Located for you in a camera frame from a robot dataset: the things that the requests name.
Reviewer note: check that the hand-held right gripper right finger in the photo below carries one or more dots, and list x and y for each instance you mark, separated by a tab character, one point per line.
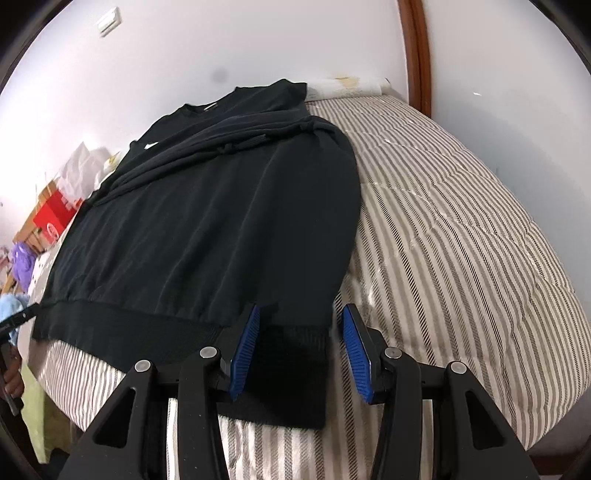
355	355

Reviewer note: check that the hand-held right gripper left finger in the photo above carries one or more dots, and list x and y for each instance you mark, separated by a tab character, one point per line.
244	350

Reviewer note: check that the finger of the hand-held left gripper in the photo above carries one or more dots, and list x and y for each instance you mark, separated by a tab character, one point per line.
23	317

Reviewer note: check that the black sweatshirt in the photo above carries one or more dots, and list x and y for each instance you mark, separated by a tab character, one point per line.
207	230

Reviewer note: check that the person's left hand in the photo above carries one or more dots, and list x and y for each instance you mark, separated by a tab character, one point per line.
14	374

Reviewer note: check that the light blue cloth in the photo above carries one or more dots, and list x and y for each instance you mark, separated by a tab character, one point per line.
11	307

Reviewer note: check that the green bed sheet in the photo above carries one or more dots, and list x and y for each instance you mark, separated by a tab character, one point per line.
34	415

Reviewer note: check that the purple plush cloth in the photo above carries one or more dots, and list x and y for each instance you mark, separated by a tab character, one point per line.
23	267

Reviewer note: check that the red box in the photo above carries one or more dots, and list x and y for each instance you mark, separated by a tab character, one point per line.
51	217

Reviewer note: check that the wooden headboard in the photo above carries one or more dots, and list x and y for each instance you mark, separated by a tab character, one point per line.
46	191

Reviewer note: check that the striped mattress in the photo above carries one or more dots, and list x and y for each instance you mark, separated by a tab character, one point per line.
452	240

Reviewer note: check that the white plastic bag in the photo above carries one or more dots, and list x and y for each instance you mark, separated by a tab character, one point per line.
78	170

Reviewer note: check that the white rolled mat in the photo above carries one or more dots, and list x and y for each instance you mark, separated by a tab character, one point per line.
341	87

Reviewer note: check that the brown wooden door frame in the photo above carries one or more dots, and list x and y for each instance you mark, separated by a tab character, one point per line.
418	55

